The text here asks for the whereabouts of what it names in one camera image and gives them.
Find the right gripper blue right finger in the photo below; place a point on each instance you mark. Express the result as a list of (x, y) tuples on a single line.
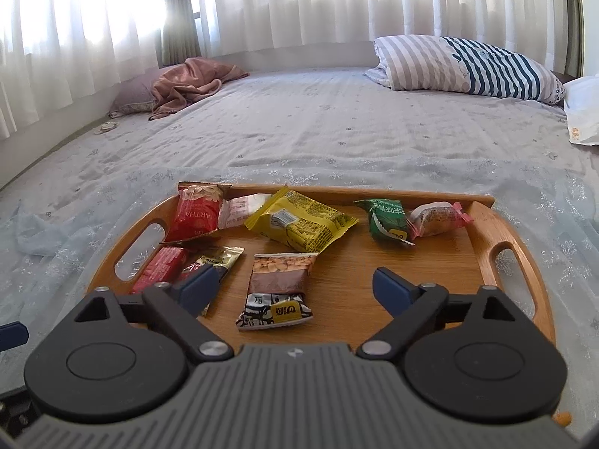
[(396, 294)]

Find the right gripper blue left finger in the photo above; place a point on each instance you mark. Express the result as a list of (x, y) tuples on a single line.
[(193, 294)]

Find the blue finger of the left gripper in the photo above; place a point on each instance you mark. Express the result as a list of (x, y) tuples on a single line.
[(13, 335)]

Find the gold red candy packet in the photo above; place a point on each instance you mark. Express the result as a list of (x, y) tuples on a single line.
[(223, 258)]

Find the red KitKat bar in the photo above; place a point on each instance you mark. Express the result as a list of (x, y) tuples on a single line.
[(165, 266)]

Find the green wasabi peas packet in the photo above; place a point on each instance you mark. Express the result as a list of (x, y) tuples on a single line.
[(386, 219)]

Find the large red nut snack bag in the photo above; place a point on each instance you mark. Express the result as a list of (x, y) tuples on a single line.
[(197, 213)]

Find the black white peanut snack packet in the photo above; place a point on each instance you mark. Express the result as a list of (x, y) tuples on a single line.
[(276, 291)]

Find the clear red cake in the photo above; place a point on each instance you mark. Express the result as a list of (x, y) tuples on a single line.
[(436, 218)]

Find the white pink pastry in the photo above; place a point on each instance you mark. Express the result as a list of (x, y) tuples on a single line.
[(236, 211)]

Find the yellow snack bag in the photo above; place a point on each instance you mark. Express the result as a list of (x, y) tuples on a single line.
[(299, 222)]

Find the wooden serving tray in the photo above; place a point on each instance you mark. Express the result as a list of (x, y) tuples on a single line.
[(340, 289)]

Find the grey bed sheet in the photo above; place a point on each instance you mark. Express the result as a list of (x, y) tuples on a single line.
[(320, 126)]

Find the small white object on bed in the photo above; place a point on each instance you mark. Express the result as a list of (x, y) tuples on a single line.
[(108, 126)]

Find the purple pillow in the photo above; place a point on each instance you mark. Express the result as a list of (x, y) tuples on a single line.
[(135, 96)]

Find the pink crumpled blanket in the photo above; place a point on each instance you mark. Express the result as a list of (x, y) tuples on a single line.
[(190, 82)]

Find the striped pillow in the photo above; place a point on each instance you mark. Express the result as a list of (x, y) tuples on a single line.
[(455, 64)]

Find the green drape curtain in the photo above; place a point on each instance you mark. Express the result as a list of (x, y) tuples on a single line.
[(179, 38), (575, 39)]

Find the white pillow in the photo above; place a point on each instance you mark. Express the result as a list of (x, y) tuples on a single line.
[(582, 110)]

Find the white sheer curtain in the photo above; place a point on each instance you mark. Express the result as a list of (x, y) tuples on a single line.
[(56, 52)]

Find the right green drape curtain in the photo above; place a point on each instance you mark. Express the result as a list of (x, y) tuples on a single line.
[(575, 39)]

